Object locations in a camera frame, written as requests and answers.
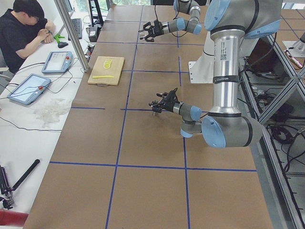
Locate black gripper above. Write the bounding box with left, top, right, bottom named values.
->
left=138, top=20, right=163, bottom=42
left=149, top=99, right=179, bottom=113

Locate steel jigger measuring cup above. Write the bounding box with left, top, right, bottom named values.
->
left=152, top=106, right=160, bottom=116

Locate clear glass cup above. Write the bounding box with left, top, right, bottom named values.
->
left=139, top=31, right=149, bottom=40

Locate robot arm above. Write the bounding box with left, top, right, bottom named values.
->
left=151, top=0, right=282, bottom=148
left=138, top=0, right=202, bottom=42

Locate bamboo cutting board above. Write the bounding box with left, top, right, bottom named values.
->
left=88, top=56, right=125, bottom=86

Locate yellow plastic knife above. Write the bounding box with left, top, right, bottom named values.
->
left=92, top=75, right=114, bottom=79

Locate black keyboard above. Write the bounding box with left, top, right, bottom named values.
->
left=71, top=18, right=82, bottom=39

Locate black computer mouse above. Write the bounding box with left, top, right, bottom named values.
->
left=57, top=42, right=68, bottom=49

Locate far teach pendant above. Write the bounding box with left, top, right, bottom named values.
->
left=41, top=51, right=73, bottom=74

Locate teach pendant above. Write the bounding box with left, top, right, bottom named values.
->
left=41, top=51, right=73, bottom=74
left=7, top=74, right=51, bottom=105

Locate crumpled white plastic wrap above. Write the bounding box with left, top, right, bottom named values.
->
left=31, top=98, right=72, bottom=131

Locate person in black shirt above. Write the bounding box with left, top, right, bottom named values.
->
left=0, top=0, right=55, bottom=73

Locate near teach pendant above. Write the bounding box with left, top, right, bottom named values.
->
left=7, top=74, right=51, bottom=105

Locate black tripod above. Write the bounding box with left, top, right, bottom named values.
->
left=0, top=159, right=41, bottom=210

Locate red cylinder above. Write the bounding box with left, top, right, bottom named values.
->
left=0, top=209, right=29, bottom=227

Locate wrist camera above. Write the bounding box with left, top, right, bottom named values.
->
left=165, top=88, right=179, bottom=103

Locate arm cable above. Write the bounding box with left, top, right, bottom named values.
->
left=153, top=0, right=189, bottom=38

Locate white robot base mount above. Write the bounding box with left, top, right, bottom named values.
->
left=189, top=31, right=214, bottom=83

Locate aluminium frame post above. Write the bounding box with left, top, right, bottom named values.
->
left=54, top=0, right=89, bottom=73

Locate aluminium frame rack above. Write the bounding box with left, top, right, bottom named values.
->
left=238, top=29, right=305, bottom=229

